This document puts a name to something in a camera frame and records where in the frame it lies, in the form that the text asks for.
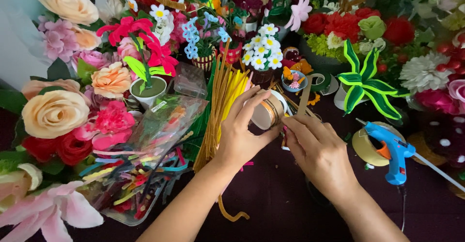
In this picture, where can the small blue flower bowl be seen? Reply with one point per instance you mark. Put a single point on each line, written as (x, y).
(293, 83)

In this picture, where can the heap of artificial roses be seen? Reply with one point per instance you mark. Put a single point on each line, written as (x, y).
(54, 115)

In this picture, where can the striped woven pot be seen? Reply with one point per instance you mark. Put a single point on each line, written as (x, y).
(203, 62)

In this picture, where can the white plant pot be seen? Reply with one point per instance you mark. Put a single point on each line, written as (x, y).
(340, 96)

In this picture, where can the bundle of yellow pipe cleaners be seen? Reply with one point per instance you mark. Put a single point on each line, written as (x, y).
(234, 93)

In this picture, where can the red woven pot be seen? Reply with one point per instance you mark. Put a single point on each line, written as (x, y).
(231, 52)

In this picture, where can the blue hot glue gun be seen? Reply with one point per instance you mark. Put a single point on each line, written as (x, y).
(394, 155)

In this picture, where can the clear glue stick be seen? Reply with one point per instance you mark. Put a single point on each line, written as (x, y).
(441, 175)

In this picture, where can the heap of mixed artificial flowers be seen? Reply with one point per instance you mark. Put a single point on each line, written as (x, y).
(345, 20)

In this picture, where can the green striped pipe-cleaner plant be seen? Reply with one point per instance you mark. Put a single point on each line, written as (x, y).
(363, 82)

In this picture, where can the bundle of brown pipe cleaners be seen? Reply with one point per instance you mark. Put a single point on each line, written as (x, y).
(214, 126)

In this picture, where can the beige masking tape roll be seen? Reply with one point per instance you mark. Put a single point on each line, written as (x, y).
(365, 147)

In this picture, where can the red pipe-cleaner flower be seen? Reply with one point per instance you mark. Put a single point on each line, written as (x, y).
(145, 42)

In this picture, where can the bundle of green pipe cleaners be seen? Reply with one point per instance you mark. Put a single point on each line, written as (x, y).
(198, 133)

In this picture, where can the white pot with green filling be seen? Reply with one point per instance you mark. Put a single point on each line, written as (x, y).
(148, 91)

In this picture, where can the brown tape roll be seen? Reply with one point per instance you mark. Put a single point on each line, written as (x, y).
(268, 113)

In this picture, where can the dark red white-dotted mushroom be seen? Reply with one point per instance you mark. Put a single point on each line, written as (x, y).
(443, 136)

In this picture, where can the brown daisy pot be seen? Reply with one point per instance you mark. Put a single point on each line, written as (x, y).
(261, 76)

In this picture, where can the person's right hand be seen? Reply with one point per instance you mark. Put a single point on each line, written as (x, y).
(321, 155)

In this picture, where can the brown tape strip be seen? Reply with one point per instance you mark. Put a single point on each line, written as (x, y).
(306, 96)

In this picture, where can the green floral tape roll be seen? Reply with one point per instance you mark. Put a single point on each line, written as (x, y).
(321, 82)

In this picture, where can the clear plastic box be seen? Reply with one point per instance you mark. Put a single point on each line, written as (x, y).
(190, 80)

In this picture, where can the blue pipe-cleaner flowers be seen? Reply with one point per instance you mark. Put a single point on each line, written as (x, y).
(198, 35)

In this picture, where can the plastic bag of pipe-cleaner scraps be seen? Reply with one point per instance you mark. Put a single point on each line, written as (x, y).
(145, 162)

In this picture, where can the white daisy pipe-cleaner bouquet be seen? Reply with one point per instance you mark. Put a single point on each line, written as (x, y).
(263, 49)

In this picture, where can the bent brown pipe cleaner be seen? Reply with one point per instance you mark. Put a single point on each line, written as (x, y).
(229, 213)

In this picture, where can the person's left hand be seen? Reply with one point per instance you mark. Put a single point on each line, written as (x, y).
(236, 140)

